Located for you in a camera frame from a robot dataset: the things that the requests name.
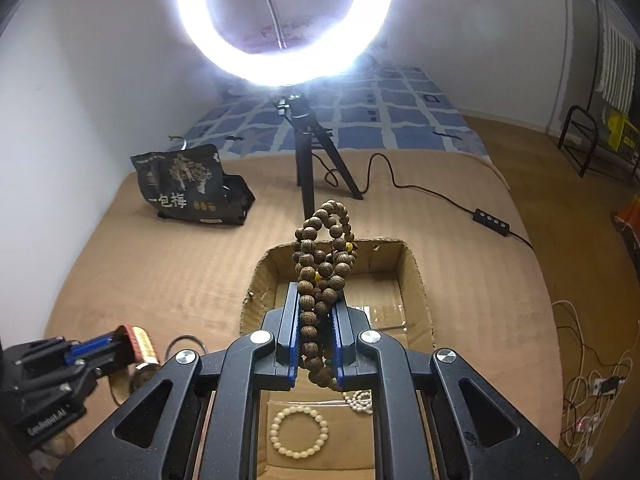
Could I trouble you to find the white pearl bracelet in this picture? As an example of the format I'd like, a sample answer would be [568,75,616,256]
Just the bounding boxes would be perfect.
[342,389,375,416]

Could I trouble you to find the white ring light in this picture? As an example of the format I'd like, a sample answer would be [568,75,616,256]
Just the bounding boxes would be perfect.
[172,0,408,88]

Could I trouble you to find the black tripod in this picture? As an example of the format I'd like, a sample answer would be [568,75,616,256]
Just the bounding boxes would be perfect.
[276,92,363,201]

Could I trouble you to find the cream bead bracelet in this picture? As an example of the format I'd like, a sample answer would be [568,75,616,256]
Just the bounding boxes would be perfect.
[270,406,330,458]

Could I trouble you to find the black clothes rack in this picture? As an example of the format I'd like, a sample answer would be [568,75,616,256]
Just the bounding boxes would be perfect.
[557,0,640,181]

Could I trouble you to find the floral pillow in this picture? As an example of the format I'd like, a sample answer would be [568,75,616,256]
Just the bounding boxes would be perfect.
[235,20,346,56]

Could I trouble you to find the orange cloth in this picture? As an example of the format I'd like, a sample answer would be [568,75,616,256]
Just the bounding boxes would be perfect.
[612,200,640,256]

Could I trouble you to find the yellow box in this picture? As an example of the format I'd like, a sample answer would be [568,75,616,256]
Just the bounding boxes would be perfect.
[602,112,640,153]

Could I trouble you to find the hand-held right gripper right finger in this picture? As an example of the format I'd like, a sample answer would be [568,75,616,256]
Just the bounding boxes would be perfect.
[327,296,583,480]

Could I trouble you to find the striped towel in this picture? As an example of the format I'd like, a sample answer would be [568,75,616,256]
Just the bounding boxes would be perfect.
[597,0,638,111]

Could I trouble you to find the blue patterned bed sheet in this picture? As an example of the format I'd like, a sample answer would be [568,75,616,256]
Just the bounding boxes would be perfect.
[182,57,493,166]

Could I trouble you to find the red strap wristwatch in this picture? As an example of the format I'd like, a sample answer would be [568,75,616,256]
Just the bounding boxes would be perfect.
[111,324,163,406]

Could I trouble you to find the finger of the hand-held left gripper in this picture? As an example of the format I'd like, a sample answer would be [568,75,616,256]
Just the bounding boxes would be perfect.
[15,329,135,365]
[55,355,140,386]

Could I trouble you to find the black snack bag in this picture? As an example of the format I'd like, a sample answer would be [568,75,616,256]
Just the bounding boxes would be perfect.
[131,143,257,226]

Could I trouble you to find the dark thin bangle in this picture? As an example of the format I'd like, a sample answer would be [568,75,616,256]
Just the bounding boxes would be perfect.
[166,335,207,362]

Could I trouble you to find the white power strip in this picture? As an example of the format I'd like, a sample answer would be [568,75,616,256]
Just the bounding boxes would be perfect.
[590,375,628,397]

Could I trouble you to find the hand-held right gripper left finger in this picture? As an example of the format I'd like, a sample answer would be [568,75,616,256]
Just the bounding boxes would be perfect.
[52,281,302,480]

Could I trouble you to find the cardboard box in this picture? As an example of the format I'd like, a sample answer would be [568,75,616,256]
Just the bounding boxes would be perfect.
[239,234,436,480]

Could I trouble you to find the black cable with inline remote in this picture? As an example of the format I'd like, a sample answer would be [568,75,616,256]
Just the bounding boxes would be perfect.
[312,152,536,251]

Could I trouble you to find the wooden bead bracelet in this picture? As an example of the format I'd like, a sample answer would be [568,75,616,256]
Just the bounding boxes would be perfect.
[291,200,358,390]

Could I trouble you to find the gooseneck phone holder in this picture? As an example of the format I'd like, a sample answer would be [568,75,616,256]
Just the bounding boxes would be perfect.
[243,0,288,53]

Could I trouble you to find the white floor cables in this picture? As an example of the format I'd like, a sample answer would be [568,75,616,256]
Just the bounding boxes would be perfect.
[550,300,640,466]

